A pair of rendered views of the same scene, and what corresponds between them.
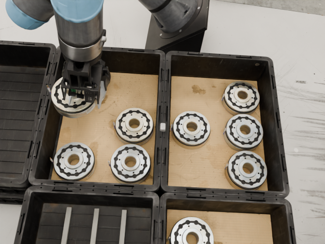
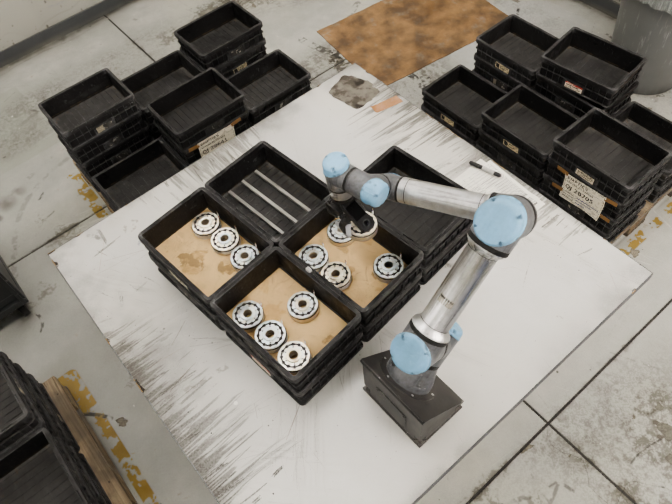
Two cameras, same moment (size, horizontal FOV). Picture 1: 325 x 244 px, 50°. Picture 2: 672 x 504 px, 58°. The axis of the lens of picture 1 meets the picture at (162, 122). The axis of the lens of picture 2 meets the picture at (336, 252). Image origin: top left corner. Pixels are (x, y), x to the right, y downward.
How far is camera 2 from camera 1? 167 cm
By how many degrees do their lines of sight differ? 58
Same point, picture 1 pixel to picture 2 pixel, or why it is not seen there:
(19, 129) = (392, 219)
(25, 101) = (412, 232)
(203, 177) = (269, 293)
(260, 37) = (351, 484)
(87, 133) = (357, 252)
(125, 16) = (472, 376)
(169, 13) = not seen: hidden behind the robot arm
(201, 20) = (372, 365)
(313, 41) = not seen: outside the picture
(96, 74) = (336, 207)
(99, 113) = (366, 267)
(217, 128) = (290, 327)
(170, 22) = not seen: hidden behind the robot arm
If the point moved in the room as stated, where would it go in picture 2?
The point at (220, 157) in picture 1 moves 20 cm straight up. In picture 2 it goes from (271, 313) to (260, 281)
